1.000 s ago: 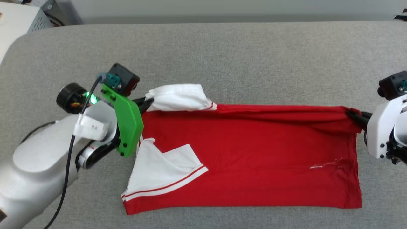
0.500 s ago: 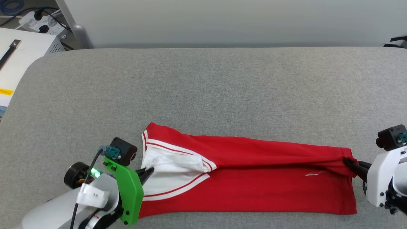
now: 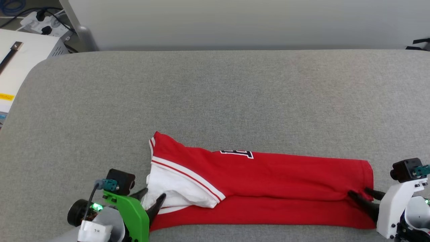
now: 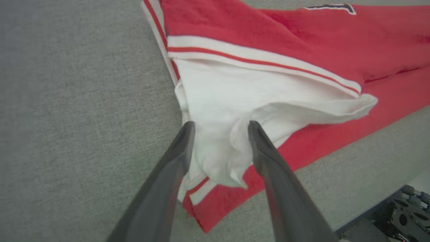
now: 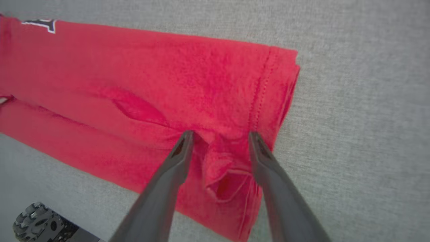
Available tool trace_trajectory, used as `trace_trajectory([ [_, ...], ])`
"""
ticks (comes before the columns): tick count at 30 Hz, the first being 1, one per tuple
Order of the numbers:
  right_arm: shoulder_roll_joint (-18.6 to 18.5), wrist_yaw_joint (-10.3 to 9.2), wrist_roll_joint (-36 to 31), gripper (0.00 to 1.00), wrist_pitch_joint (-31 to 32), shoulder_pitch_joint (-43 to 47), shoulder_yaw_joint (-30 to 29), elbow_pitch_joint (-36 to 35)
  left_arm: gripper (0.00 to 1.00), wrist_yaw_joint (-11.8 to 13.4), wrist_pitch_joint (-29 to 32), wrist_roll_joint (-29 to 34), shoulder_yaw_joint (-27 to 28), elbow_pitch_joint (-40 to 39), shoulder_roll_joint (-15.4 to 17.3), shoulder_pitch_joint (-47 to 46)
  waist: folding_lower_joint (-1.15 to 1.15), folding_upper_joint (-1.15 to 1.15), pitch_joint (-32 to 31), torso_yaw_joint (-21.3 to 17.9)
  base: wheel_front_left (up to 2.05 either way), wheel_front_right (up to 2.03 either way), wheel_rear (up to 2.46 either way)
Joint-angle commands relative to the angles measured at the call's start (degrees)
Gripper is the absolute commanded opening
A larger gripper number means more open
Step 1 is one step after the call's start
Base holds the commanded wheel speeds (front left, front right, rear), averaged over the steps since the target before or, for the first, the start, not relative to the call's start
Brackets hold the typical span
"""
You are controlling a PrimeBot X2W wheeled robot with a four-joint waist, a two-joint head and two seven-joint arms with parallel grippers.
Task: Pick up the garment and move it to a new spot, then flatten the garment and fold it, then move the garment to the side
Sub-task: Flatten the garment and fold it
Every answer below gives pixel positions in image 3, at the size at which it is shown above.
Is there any right teal cable connector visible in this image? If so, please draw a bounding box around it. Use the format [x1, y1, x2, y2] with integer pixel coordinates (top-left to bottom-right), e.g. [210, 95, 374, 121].
[413, 164, 430, 177]

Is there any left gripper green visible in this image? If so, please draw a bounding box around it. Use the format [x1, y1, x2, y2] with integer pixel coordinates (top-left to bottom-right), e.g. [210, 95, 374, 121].
[67, 187, 167, 242]

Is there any grey partition leg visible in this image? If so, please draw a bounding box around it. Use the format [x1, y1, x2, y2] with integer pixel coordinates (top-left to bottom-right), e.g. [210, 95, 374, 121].
[60, 0, 100, 52]

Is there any white power strip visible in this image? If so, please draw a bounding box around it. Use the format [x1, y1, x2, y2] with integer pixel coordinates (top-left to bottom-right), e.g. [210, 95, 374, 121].
[20, 11, 72, 38]

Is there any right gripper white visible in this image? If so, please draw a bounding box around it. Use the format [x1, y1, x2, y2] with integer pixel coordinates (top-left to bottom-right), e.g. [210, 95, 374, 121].
[347, 177, 429, 239]

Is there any left teal cable connector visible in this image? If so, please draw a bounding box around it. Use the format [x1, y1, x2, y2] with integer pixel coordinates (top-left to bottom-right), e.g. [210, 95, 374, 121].
[94, 179, 119, 192]

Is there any blue coiled cable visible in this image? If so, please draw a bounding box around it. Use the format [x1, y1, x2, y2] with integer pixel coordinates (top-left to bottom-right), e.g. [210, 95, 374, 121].
[0, 0, 26, 16]

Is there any black strap handle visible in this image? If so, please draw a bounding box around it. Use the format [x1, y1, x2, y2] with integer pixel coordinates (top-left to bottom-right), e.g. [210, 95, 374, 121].
[0, 41, 24, 75]

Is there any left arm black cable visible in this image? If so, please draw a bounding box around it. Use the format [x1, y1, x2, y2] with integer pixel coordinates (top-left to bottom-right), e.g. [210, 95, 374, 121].
[82, 183, 102, 223]

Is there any red and white jersey shirt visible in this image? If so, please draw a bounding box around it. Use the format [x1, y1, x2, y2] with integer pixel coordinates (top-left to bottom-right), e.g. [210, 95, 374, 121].
[141, 131, 377, 233]

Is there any teal cable connector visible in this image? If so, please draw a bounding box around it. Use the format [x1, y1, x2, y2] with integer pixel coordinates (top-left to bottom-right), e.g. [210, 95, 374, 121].
[94, 179, 119, 192]
[413, 164, 430, 177]

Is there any white partition board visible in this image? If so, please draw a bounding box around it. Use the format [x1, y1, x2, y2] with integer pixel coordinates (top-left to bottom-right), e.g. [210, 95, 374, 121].
[68, 0, 430, 51]

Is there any black taped partition foot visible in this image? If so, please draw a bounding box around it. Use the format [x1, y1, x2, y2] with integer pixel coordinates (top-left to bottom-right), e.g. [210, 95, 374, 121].
[405, 38, 430, 52]

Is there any white appliance box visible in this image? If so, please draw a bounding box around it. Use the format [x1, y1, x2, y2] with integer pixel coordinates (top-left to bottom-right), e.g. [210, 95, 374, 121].
[0, 29, 70, 131]

